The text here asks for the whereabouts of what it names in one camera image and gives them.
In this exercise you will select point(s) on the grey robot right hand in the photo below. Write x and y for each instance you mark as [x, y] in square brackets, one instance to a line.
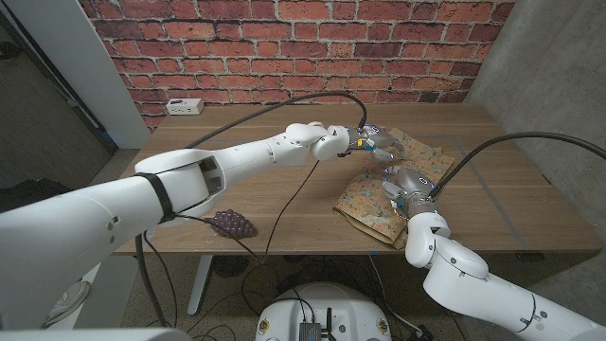
[409, 187]

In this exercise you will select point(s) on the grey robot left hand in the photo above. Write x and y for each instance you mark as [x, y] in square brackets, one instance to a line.
[376, 139]

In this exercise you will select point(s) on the brown floral wrapping paper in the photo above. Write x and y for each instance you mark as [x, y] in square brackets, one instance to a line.
[374, 199]

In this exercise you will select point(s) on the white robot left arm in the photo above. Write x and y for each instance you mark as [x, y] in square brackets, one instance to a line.
[142, 203]

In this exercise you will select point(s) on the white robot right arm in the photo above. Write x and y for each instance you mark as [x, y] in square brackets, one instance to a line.
[473, 279]

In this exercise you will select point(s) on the purple toy grapes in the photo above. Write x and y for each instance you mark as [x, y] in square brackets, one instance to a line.
[232, 223]

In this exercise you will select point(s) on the red brick printed backdrop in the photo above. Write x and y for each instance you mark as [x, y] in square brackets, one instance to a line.
[284, 47]

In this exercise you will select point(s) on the grey table leg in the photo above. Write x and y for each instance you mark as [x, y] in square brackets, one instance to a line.
[450, 312]

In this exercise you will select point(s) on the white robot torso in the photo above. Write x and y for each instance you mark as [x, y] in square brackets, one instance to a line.
[322, 303]

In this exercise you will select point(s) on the black antenna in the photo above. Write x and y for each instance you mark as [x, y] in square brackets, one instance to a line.
[329, 322]

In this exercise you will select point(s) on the small grey electronics box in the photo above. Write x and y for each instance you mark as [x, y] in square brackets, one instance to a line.
[310, 331]

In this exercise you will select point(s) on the dark round floor fan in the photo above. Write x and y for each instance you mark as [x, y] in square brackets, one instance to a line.
[229, 266]

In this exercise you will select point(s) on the white power strip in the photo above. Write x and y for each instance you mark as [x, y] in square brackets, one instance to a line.
[184, 106]

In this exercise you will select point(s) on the white table leg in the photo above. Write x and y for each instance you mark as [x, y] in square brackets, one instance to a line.
[199, 284]

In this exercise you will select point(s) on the white round device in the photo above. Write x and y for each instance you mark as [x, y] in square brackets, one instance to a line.
[66, 303]

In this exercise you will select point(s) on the black cloth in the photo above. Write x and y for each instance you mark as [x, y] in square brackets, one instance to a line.
[23, 192]

